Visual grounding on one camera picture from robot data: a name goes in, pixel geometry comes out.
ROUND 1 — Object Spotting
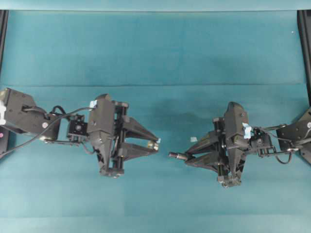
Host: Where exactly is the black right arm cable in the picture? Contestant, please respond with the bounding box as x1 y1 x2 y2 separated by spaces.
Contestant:
250 123 311 166

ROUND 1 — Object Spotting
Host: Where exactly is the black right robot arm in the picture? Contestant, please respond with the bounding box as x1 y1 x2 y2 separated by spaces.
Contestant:
175 102 311 188

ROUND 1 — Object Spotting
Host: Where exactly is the black right frame rail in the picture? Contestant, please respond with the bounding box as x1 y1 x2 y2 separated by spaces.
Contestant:
297 9 311 104

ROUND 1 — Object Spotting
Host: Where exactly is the metal ring washer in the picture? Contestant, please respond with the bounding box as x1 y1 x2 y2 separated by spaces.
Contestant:
147 141 159 150

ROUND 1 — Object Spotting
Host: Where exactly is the black left frame rail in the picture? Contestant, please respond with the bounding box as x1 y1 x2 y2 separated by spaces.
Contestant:
0 10 9 71

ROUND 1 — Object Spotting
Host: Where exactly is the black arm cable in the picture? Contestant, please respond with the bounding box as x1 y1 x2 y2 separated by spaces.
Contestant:
0 106 94 160
250 123 311 166

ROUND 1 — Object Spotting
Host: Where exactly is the teal table cloth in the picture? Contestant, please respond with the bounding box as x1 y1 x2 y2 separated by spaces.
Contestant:
0 11 311 233

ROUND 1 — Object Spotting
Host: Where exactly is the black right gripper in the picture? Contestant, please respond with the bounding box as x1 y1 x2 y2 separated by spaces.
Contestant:
185 101 252 188

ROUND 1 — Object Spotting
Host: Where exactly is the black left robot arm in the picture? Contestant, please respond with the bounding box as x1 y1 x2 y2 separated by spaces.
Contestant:
0 88 159 178

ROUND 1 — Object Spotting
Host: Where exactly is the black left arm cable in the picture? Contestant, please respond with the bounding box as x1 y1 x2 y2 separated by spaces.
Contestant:
0 106 94 160

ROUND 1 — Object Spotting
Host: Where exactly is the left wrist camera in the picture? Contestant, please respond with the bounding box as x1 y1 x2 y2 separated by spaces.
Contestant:
67 114 87 144

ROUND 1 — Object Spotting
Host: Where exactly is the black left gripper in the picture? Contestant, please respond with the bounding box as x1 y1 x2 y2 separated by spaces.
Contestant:
86 94 159 178

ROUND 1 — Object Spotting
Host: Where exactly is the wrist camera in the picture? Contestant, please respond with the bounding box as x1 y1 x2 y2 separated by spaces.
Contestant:
67 114 87 144
248 128 276 158

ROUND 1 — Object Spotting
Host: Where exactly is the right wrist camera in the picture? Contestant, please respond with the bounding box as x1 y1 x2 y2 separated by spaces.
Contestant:
248 128 276 158

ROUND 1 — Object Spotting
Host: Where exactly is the black frame rail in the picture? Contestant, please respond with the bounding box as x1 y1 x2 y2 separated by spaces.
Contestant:
297 9 311 104
0 10 9 71

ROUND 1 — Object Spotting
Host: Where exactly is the threaded steel shaft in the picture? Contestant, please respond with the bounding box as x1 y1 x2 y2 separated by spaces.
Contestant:
168 152 188 161

